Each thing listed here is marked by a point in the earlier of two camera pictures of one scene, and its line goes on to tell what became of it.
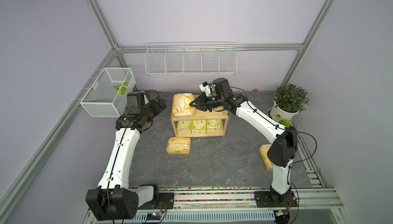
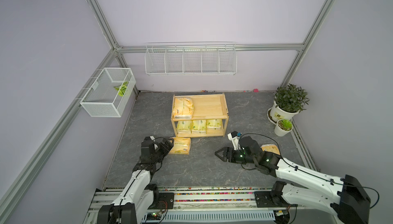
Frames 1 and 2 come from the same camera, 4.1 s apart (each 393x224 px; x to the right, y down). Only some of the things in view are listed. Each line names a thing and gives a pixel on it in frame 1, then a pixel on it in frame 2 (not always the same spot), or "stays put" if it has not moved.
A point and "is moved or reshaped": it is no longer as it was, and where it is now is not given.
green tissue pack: (214, 124) stays put
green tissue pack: (199, 127) stays put
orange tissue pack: (176, 145) stays put
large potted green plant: (289, 100) stays put
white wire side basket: (107, 97) stays put
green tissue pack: (184, 127) stays put
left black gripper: (157, 108) → (166, 150)
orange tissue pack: (181, 107) is moved or reshaped
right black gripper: (202, 102) → (224, 154)
